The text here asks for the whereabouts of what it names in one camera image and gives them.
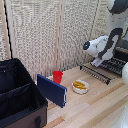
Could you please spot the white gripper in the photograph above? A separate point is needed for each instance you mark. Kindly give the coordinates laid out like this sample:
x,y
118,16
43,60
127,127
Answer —
x,y
97,62

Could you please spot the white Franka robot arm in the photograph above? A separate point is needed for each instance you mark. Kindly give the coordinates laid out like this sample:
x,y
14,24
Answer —
x,y
106,43

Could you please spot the white bowl with yellow food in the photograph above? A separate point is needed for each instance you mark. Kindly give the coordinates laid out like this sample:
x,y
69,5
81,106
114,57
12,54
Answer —
x,y
80,87

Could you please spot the red plastic cup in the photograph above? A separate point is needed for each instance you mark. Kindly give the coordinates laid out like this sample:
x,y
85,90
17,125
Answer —
x,y
57,77

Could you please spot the blue box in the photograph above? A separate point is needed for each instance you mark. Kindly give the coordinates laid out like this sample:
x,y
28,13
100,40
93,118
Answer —
x,y
51,90

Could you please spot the beige woven folding screen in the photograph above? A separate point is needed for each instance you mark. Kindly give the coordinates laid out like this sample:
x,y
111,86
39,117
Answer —
x,y
40,33

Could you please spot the black fabric storage bag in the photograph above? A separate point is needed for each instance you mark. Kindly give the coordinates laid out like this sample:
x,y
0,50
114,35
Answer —
x,y
18,96

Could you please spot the black vertical pole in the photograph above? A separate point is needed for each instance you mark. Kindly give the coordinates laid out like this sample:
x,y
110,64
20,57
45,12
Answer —
x,y
8,30

